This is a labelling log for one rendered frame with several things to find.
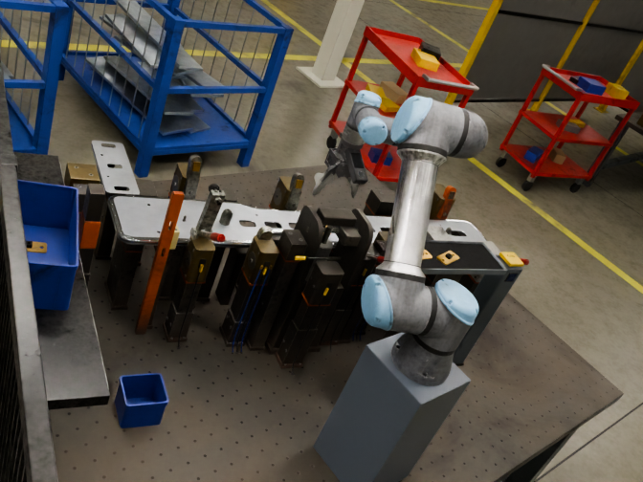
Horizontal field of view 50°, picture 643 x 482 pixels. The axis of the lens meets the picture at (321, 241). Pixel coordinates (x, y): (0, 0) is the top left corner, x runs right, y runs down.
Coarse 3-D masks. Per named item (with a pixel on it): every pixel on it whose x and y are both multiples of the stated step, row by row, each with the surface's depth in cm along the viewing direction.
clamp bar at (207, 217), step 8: (216, 184) 182; (216, 192) 179; (208, 200) 181; (216, 200) 179; (208, 208) 181; (216, 208) 182; (200, 216) 185; (208, 216) 183; (216, 216) 184; (200, 224) 185; (208, 224) 186
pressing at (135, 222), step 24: (120, 216) 193; (144, 216) 197; (192, 216) 205; (240, 216) 214; (264, 216) 218; (288, 216) 223; (384, 216) 246; (144, 240) 188; (240, 240) 203; (336, 240) 222; (456, 240) 250; (480, 240) 256
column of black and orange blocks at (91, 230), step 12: (96, 192) 164; (84, 204) 168; (96, 204) 165; (84, 216) 168; (96, 216) 167; (84, 228) 168; (96, 228) 169; (84, 240) 170; (96, 240) 172; (84, 252) 173; (84, 264) 175; (84, 276) 177
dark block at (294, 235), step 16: (288, 240) 191; (304, 240) 193; (288, 256) 192; (272, 272) 200; (288, 272) 196; (272, 288) 200; (256, 304) 209; (272, 304) 203; (256, 320) 208; (272, 320) 207; (256, 336) 209
